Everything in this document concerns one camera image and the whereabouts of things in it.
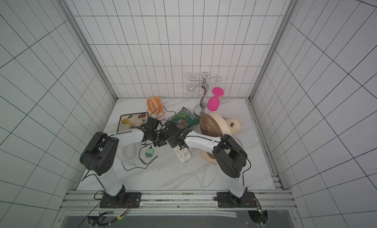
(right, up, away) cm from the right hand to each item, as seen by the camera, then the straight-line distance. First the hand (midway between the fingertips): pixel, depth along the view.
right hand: (169, 139), depth 90 cm
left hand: (-1, -3, +3) cm, 5 cm away
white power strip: (+9, -8, -4) cm, 13 cm away
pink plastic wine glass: (+29, +23, +4) cm, 37 cm away
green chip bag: (+10, +12, +7) cm, 17 cm away
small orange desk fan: (-11, +21, +11) cm, 26 cm away
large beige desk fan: (+25, +12, -24) cm, 37 cm away
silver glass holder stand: (+22, +33, +2) cm, 40 cm away
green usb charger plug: (-12, -8, -2) cm, 14 cm away
